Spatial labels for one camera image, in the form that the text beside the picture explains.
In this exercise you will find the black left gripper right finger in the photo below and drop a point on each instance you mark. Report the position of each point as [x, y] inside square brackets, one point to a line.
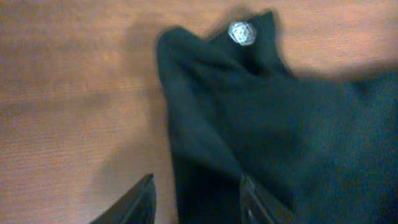
[259, 206]

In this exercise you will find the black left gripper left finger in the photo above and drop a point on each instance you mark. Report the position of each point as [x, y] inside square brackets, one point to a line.
[136, 206]

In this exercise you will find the dark green polo shirt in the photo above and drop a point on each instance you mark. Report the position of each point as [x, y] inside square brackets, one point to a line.
[324, 151]

